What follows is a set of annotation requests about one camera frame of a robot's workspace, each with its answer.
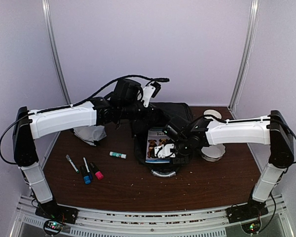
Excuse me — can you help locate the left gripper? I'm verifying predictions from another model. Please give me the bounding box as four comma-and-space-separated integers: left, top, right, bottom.
119, 101, 159, 124

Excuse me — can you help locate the black student backpack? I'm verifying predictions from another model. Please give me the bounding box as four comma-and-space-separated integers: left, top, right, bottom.
131, 102, 193, 178

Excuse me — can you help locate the dog picture book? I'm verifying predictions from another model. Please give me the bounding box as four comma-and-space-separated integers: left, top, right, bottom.
146, 127, 174, 163

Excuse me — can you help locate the green white glue stick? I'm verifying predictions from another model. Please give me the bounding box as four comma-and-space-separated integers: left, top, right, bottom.
109, 152, 127, 158

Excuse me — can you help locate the grey white pouch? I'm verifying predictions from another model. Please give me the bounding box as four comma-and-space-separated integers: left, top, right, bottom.
72, 125, 107, 146

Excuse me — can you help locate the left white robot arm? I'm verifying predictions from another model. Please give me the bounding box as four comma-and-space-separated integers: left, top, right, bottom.
10, 79, 161, 219

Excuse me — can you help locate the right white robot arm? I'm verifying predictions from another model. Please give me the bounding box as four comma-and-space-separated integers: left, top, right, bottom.
154, 110, 296, 218

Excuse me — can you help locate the white fluted ceramic bowl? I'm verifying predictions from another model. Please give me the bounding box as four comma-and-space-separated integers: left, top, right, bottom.
201, 144, 225, 162

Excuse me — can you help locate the white cup black band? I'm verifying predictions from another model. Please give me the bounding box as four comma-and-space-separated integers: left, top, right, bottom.
203, 109, 222, 119

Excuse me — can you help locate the black pink highlighter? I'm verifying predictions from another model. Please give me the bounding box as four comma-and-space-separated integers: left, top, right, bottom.
89, 162, 104, 180

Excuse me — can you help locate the blue tipped white marker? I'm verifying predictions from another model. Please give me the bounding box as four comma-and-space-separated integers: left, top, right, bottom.
83, 157, 93, 181

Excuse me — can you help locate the black blue highlighter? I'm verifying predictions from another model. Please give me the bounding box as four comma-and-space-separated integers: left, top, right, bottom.
79, 165, 91, 185

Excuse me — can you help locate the green tipped white marker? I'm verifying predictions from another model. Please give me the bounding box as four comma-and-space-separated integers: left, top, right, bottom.
66, 155, 79, 173

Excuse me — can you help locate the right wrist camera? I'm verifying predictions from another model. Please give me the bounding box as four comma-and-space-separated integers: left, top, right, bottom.
163, 117, 189, 142

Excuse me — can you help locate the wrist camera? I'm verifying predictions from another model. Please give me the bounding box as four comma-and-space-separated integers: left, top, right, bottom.
163, 117, 189, 142
111, 79, 141, 106

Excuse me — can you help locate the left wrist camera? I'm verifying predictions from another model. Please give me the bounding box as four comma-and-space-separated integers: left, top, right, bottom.
111, 79, 141, 106

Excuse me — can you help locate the front aluminium rail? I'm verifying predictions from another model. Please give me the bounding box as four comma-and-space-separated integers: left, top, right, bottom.
9, 194, 296, 237

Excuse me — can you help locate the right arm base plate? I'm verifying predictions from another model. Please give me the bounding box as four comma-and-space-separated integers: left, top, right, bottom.
226, 204, 268, 223

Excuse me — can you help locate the right aluminium frame post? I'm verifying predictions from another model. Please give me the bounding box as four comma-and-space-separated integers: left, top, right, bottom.
229, 0, 260, 113

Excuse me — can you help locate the aluminium frame post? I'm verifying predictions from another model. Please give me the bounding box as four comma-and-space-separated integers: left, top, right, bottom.
41, 0, 73, 110
229, 0, 260, 113

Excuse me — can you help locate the left aluminium frame post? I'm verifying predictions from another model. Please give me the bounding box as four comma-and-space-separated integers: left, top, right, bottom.
41, 0, 73, 110

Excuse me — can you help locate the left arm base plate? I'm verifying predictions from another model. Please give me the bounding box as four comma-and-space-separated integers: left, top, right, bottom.
35, 206, 78, 224

